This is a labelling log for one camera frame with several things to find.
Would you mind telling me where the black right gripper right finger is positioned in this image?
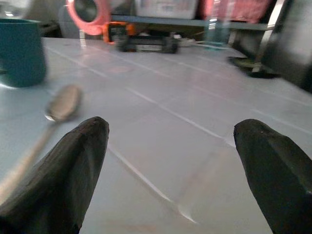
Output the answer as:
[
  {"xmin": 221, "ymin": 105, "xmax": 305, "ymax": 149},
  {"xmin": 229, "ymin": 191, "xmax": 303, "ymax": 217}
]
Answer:
[{"xmin": 233, "ymin": 118, "xmax": 312, "ymax": 234}]

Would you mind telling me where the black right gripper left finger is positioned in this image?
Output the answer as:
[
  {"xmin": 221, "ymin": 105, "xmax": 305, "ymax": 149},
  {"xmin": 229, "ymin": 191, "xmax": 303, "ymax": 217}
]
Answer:
[{"xmin": 0, "ymin": 116, "xmax": 110, "ymax": 234}]

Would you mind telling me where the metal spoon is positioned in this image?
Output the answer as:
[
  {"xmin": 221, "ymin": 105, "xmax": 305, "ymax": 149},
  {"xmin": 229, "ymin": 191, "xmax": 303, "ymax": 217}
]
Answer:
[{"xmin": 0, "ymin": 84, "xmax": 83, "ymax": 203}]

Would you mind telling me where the teal cup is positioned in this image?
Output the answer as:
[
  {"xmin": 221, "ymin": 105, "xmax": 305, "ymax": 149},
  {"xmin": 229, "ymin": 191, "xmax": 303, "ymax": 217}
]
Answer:
[{"xmin": 0, "ymin": 19, "xmax": 47, "ymax": 88}]

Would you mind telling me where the clear plastic bottle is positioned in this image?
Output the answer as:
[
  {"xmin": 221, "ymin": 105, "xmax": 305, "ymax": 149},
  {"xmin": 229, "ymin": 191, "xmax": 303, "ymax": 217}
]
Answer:
[{"xmin": 204, "ymin": 0, "xmax": 231, "ymax": 49}]

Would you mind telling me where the pink round fan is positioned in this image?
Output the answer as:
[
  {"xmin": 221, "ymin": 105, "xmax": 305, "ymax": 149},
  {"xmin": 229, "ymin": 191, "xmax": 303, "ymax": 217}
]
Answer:
[{"xmin": 65, "ymin": 0, "xmax": 112, "ymax": 36}]

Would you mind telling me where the orange and black device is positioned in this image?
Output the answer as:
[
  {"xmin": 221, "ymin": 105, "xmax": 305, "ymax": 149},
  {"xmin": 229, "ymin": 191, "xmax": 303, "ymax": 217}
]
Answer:
[{"xmin": 102, "ymin": 21, "xmax": 135, "ymax": 43}]

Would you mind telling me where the black box device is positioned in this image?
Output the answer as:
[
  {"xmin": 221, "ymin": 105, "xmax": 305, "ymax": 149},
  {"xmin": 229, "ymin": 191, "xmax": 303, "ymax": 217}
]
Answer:
[{"xmin": 117, "ymin": 33, "xmax": 178, "ymax": 54}]

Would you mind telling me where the red cloth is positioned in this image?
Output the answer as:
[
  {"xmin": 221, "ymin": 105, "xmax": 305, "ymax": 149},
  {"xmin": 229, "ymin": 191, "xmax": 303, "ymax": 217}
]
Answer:
[{"xmin": 198, "ymin": 0, "xmax": 273, "ymax": 23}]

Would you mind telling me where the white plastic basket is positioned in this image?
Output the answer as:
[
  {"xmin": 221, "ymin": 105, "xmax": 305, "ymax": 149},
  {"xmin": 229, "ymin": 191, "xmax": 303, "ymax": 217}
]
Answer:
[{"xmin": 135, "ymin": 0, "xmax": 198, "ymax": 20}]

